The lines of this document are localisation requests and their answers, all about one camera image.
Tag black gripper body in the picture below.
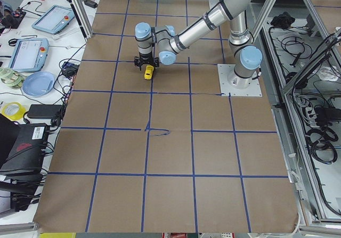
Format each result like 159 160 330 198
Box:
134 52 155 65

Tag yellow toy beetle car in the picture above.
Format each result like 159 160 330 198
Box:
144 65 155 80

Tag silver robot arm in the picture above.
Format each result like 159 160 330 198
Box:
134 0 263 89

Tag blue teach pendant far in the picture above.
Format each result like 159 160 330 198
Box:
31 5 75 35

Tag blue teach pendant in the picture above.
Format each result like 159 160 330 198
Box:
9 38 50 72
31 5 75 35

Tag light blue plate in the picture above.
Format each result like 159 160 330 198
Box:
22 71 55 97

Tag black power adapter brick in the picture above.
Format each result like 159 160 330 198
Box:
27 104 62 119

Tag blue teach pendant near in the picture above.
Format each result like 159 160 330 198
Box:
9 38 50 72

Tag green patterned tape rolls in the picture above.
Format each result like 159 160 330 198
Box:
1 68 26 89

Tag yellow tape roll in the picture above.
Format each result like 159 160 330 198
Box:
1 102 26 121

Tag black computer box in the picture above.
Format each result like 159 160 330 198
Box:
1 115 48 177

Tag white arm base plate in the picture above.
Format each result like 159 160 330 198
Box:
217 64 262 97

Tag aluminium frame post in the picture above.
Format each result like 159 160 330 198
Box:
67 0 93 39

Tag black coiled cable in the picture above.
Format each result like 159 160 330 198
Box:
306 127 339 166

